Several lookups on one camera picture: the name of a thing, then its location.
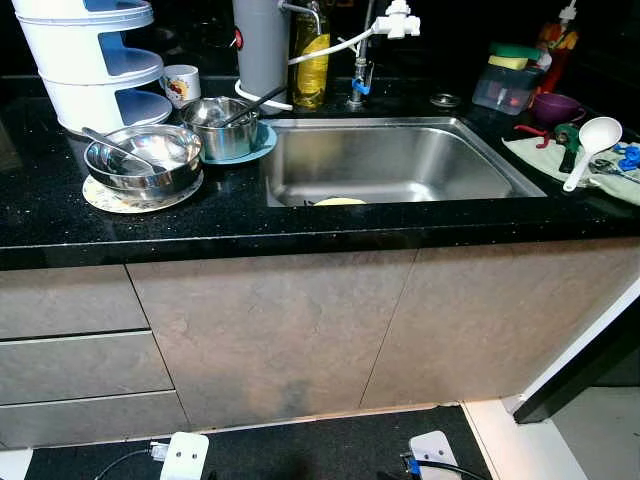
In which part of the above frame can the lemon print plate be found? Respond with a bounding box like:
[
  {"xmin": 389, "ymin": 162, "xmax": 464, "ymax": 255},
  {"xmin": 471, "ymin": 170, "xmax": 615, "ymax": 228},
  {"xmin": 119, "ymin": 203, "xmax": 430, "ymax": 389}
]
[{"xmin": 82, "ymin": 170, "xmax": 205, "ymax": 215}]

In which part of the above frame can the steel spoon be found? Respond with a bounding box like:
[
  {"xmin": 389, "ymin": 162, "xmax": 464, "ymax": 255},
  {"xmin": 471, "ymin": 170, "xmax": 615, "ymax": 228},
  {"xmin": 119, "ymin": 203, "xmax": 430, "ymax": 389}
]
[{"xmin": 82, "ymin": 127, "xmax": 161, "ymax": 173}]

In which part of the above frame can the blue kitchen tool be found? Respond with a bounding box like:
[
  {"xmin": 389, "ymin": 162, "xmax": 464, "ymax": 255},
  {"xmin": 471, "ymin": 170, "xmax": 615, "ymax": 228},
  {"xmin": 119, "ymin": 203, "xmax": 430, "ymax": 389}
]
[{"xmin": 612, "ymin": 142, "xmax": 640, "ymax": 173}]

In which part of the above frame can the green kitchen tool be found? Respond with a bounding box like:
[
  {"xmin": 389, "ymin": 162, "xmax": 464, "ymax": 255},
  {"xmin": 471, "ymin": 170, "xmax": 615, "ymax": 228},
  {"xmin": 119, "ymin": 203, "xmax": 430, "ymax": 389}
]
[{"xmin": 553, "ymin": 122, "xmax": 584, "ymax": 173}]

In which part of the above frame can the red kitchen tool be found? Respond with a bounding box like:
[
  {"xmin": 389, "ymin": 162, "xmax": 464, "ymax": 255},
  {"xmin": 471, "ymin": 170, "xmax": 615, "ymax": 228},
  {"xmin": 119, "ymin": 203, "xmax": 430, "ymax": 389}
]
[{"xmin": 514, "ymin": 123, "xmax": 557, "ymax": 149}]

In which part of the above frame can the white ladle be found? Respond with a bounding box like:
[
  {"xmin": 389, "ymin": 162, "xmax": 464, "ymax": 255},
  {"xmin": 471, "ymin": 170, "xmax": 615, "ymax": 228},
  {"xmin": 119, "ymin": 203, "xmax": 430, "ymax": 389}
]
[{"xmin": 562, "ymin": 116, "xmax": 624, "ymax": 193}]

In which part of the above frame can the pale green cloth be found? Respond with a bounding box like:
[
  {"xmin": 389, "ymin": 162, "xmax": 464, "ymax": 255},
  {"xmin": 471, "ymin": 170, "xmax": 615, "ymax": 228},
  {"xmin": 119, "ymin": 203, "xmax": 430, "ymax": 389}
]
[{"xmin": 503, "ymin": 135, "xmax": 640, "ymax": 207}]

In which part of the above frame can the purple bowl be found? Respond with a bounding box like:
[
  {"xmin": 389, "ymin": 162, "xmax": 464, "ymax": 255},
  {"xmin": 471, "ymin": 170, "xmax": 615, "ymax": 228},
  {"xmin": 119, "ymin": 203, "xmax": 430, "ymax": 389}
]
[{"xmin": 528, "ymin": 92, "xmax": 587, "ymax": 126}]

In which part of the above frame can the grey cabinet door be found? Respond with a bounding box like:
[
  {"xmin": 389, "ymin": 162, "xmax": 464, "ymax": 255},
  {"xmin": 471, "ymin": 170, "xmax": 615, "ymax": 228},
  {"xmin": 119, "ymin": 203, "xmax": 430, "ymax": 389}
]
[
  {"xmin": 358, "ymin": 238, "xmax": 640, "ymax": 411},
  {"xmin": 125, "ymin": 248, "xmax": 421, "ymax": 433}
]

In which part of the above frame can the clear plastic container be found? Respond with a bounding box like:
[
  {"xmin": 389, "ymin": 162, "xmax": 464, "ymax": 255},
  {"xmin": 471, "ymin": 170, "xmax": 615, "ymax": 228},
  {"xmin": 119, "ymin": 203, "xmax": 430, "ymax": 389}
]
[{"xmin": 472, "ymin": 62, "xmax": 541, "ymax": 116}]

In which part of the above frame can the orange red bottle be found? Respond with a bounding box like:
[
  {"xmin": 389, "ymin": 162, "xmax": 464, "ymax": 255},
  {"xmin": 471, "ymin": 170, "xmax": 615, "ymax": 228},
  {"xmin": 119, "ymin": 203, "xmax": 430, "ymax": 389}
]
[{"xmin": 540, "ymin": 0, "xmax": 581, "ymax": 93}]

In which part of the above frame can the green yellow sponge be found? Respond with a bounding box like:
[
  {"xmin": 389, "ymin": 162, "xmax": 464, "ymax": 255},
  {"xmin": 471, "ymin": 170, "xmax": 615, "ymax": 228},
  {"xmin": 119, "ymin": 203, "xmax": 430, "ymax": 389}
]
[{"xmin": 488, "ymin": 42, "xmax": 546, "ymax": 71}]

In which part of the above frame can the steel sink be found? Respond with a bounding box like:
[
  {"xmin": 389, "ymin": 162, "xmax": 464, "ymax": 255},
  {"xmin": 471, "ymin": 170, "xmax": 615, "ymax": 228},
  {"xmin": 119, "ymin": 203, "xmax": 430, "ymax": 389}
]
[{"xmin": 260, "ymin": 115, "xmax": 548, "ymax": 209}]

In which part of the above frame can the steel faucet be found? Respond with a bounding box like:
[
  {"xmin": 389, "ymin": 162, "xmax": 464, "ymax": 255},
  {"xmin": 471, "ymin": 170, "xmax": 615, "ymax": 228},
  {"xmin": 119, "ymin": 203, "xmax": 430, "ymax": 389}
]
[{"xmin": 345, "ymin": 0, "xmax": 381, "ymax": 107}]

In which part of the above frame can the yellow liquid bottle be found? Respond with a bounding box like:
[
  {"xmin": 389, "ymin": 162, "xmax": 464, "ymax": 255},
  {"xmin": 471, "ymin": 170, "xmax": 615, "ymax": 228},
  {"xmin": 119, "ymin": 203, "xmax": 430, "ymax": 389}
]
[{"xmin": 291, "ymin": 0, "xmax": 331, "ymax": 110}]

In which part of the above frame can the teal plate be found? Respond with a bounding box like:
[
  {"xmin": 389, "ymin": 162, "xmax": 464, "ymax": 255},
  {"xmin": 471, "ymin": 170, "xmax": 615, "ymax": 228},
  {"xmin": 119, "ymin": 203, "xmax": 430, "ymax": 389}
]
[{"xmin": 198, "ymin": 120, "xmax": 278, "ymax": 166}]

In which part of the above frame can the black floor mat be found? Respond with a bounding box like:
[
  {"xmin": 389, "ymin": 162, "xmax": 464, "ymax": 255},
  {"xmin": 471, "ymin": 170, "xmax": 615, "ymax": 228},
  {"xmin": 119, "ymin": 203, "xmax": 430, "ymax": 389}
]
[{"xmin": 25, "ymin": 405, "xmax": 493, "ymax": 480}]

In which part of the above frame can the black chopstick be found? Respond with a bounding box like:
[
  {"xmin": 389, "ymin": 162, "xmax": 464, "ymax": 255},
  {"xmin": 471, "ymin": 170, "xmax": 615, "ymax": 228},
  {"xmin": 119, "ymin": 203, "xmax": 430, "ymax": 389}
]
[
  {"xmin": 220, "ymin": 88, "xmax": 287, "ymax": 130},
  {"xmin": 222, "ymin": 85, "xmax": 291, "ymax": 128}
]

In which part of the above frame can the grey cylinder appliance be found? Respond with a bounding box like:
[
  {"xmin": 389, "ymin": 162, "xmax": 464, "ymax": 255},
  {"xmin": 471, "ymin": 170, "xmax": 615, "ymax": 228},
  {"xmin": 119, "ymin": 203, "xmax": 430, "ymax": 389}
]
[{"xmin": 232, "ymin": 0, "xmax": 294, "ymax": 113}]

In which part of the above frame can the small steel pot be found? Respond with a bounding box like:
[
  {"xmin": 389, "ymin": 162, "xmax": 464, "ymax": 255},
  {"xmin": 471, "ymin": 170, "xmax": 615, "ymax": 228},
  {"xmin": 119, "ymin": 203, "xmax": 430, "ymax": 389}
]
[{"xmin": 180, "ymin": 96, "xmax": 261, "ymax": 162}]

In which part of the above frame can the steel bowl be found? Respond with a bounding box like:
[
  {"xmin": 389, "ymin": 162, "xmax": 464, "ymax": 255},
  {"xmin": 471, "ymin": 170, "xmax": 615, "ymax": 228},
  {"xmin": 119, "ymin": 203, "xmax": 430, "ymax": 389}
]
[
  {"xmin": 83, "ymin": 124, "xmax": 203, "ymax": 181},
  {"xmin": 88, "ymin": 160, "xmax": 203, "ymax": 198}
]

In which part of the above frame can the white cartoon mug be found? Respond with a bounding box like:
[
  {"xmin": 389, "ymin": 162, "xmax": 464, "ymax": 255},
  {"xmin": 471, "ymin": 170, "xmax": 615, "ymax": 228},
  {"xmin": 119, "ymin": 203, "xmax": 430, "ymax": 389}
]
[{"xmin": 160, "ymin": 64, "xmax": 202, "ymax": 109}]

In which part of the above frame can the grey cabinet drawer front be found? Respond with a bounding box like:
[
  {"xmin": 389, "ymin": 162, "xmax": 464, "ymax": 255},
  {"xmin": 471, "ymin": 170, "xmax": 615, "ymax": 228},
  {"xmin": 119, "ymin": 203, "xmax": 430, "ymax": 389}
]
[
  {"xmin": 0, "ymin": 263, "xmax": 151, "ymax": 341},
  {"xmin": 0, "ymin": 390, "xmax": 191, "ymax": 449},
  {"xmin": 0, "ymin": 330, "xmax": 177, "ymax": 406}
]

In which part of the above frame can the white tiered rack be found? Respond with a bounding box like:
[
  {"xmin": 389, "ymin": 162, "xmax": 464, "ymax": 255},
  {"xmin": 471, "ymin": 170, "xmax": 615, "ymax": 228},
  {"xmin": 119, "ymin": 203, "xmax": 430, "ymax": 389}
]
[{"xmin": 12, "ymin": 0, "xmax": 173, "ymax": 137}]

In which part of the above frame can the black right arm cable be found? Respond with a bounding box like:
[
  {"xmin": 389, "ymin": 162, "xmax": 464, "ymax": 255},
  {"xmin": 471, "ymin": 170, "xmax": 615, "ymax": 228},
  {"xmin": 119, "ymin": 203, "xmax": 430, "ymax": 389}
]
[{"xmin": 400, "ymin": 455, "xmax": 486, "ymax": 480}]

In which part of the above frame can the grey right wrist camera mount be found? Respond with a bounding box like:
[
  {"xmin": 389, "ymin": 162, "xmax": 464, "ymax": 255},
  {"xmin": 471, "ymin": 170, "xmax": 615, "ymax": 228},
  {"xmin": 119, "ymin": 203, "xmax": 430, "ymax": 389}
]
[{"xmin": 408, "ymin": 430, "xmax": 463, "ymax": 480}]

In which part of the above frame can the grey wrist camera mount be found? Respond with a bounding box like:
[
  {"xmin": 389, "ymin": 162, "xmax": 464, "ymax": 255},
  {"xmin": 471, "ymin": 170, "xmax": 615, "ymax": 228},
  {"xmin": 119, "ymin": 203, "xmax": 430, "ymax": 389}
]
[
  {"xmin": 408, "ymin": 430, "xmax": 463, "ymax": 480},
  {"xmin": 160, "ymin": 432, "xmax": 211, "ymax": 480}
]

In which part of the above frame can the white faucet hose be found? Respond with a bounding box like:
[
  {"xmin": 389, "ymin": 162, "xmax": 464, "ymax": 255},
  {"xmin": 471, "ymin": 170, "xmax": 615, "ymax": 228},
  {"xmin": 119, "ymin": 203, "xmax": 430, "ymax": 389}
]
[{"xmin": 280, "ymin": 0, "xmax": 422, "ymax": 67}]

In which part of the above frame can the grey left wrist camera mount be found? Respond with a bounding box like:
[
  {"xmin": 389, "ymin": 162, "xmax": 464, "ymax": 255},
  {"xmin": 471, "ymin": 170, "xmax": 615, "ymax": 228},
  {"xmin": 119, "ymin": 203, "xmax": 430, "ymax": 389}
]
[{"xmin": 160, "ymin": 432, "xmax": 211, "ymax": 480}]

